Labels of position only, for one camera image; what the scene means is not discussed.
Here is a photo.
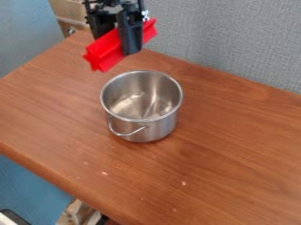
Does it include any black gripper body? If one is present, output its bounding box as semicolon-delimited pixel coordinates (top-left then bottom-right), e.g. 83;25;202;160
83;0;150;21

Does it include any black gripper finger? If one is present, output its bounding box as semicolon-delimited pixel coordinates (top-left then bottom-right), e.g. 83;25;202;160
87;13;116;39
116;11;142;55

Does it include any light wooden frame under table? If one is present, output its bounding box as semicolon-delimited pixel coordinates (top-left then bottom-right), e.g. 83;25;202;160
55;200;108;225

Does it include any black and white device corner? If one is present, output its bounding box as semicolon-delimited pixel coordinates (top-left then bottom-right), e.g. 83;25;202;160
0;209;31;225

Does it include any red plastic block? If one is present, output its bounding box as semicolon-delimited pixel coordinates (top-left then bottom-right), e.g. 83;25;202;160
83;18;158;72

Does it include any stainless steel pot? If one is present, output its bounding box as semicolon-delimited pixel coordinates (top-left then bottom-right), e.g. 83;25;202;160
100;70;183;142

